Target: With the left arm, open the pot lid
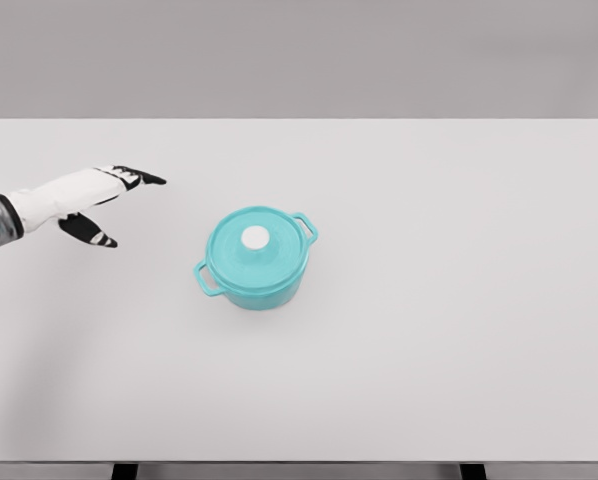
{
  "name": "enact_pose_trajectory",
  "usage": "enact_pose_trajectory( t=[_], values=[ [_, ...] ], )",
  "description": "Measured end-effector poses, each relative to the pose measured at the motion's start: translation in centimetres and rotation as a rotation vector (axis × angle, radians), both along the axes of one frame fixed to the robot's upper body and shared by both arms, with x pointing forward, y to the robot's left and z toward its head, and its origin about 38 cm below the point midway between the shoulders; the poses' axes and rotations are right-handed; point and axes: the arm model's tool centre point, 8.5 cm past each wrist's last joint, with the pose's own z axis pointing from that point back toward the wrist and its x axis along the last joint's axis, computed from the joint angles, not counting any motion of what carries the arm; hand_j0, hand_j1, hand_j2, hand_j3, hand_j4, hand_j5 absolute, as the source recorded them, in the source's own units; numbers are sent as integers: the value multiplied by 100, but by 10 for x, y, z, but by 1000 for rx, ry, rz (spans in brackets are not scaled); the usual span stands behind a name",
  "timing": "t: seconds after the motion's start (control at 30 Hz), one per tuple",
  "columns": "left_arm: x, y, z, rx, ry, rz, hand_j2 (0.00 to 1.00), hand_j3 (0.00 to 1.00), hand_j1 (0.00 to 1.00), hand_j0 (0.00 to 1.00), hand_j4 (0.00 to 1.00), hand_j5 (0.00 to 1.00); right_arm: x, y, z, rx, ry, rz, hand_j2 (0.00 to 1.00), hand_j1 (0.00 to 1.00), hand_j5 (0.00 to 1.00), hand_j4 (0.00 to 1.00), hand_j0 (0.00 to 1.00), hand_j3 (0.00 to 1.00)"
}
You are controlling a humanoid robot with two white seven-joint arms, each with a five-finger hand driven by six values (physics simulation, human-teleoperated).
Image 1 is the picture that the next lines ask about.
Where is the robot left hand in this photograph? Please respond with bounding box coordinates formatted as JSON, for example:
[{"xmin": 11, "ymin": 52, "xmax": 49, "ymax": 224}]
[{"xmin": 50, "ymin": 163, "xmax": 168, "ymax": 250}]

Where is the teal lid with white knob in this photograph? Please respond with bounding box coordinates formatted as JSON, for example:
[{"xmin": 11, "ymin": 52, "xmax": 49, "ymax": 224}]
[{"xmin": 206, "ymin": 204, "xmax": 310, "ymax": 294}]

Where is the teal pot with handles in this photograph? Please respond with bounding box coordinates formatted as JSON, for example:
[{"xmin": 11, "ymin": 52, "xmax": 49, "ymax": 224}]
[{"xmin": 192, "ymin": 211, "xmax": 320, "ymax": 312}]

